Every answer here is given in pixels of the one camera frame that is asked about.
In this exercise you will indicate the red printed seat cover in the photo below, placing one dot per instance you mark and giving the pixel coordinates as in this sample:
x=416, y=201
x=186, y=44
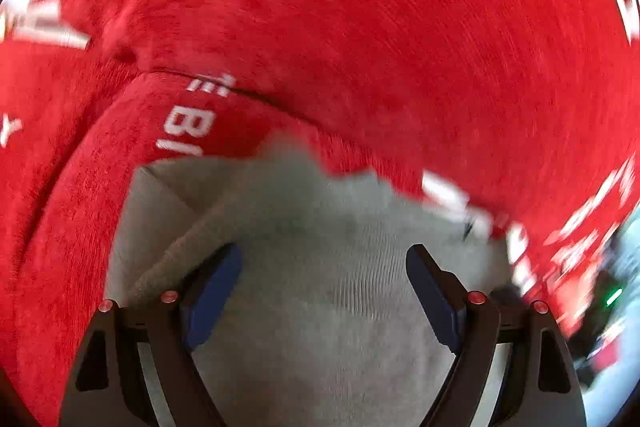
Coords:
x=75, y=157

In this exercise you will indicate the red printed backrest cover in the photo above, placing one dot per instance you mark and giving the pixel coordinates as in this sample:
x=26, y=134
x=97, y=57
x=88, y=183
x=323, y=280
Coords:
x=375, y=7

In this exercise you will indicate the grey knit sweater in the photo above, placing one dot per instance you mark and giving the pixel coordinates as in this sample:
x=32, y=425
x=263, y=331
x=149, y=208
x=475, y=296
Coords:
x=325, y=257

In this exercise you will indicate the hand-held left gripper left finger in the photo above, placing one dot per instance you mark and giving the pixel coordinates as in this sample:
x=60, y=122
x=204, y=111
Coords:
x=215, y=292

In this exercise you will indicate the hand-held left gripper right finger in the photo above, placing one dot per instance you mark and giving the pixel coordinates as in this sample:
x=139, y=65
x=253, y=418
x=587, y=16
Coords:
x=435, y=302

